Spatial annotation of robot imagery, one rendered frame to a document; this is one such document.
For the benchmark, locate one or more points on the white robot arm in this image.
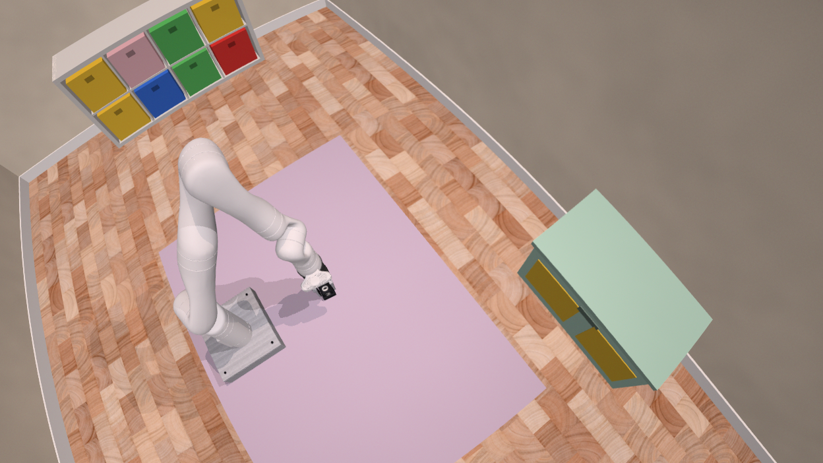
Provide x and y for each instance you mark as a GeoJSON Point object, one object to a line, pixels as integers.
{"type": "Point", "coordinates": [205, 183]}

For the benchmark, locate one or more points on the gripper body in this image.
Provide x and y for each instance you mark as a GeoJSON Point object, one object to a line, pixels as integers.
{"type": "Point", "coordinates": [313, 277]}

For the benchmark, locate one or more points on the black cube with white zero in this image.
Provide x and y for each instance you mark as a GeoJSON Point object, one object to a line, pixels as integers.
{"type": "Point", "coordinates": [326, 289]}

